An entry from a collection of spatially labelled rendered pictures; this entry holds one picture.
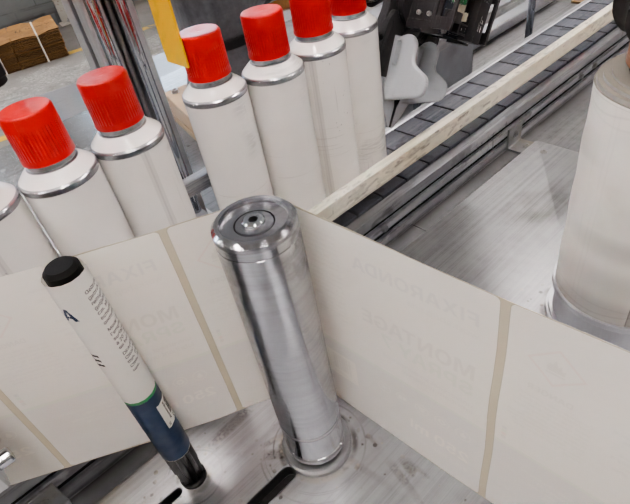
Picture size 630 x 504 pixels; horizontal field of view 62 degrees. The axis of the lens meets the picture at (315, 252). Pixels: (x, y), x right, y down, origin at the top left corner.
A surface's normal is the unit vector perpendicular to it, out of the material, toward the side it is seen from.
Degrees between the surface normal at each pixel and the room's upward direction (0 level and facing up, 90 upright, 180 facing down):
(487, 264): 0
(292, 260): 90
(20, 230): 90
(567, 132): 0
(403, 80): 63
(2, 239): 90
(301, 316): 90
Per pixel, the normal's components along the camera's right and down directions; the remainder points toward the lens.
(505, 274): -0.15, -0.75
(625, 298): -0.49, 0.60
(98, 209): 0.80, 0.29
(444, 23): -0.70, 0.09
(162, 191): 0.63, 0.43
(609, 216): -0.82, 0.43
